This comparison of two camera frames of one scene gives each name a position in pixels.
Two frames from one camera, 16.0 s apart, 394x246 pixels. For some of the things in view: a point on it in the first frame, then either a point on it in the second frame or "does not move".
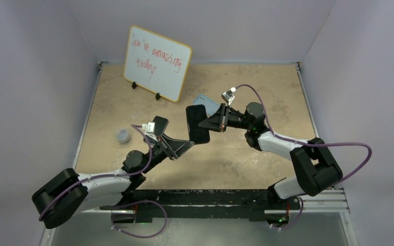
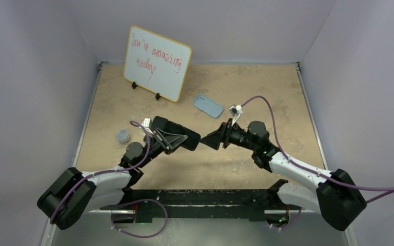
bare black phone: x=160 y=124 does not move
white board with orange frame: x=156 y=63 does not move
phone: x=211 y=106 does not move
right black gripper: x=215 y=123 to x=215 y=139
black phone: x=196 y=115 to x=190 y=143
